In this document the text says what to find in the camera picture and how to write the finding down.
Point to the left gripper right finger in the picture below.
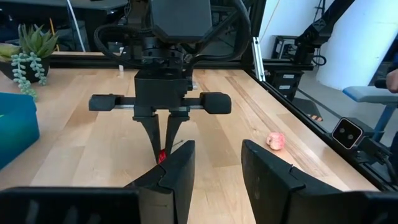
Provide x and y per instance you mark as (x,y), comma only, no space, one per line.
(273,193)

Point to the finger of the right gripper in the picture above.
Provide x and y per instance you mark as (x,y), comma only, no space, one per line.
(152,130)
(174,130)

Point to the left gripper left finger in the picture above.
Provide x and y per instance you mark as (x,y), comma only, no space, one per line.
(168,193)

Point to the red toy cherry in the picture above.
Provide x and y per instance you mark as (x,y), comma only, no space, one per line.
(161,156)

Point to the pink toy peach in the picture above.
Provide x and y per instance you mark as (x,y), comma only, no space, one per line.
(275,140)

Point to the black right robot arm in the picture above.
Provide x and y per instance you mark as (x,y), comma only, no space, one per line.
(161,53)

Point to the blue plastic tupperware container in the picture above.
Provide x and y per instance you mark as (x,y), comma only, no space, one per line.
(17,130)

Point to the hazard-striped black floor mat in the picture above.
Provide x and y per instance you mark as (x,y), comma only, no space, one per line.
(306,107)

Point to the white rod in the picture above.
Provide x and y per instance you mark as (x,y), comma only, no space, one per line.
(76,26)

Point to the black equipment case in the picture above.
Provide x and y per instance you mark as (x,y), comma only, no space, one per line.
(284,84)

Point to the black electronics box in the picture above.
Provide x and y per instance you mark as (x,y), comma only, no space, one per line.
(283,46)

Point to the potted artificial green plant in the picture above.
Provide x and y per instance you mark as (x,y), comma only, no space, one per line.
(37,40)

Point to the blue padded stool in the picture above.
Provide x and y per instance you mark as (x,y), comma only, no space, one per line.
(367,93)

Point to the person's hand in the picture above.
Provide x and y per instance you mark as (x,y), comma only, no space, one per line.
(393,81)

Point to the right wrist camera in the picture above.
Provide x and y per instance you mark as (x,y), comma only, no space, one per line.
(180,18)

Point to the small black camera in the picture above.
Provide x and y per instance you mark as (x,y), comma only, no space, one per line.
(346,133)

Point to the silver aluminium bracket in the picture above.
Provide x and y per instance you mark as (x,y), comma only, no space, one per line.
(258,59)

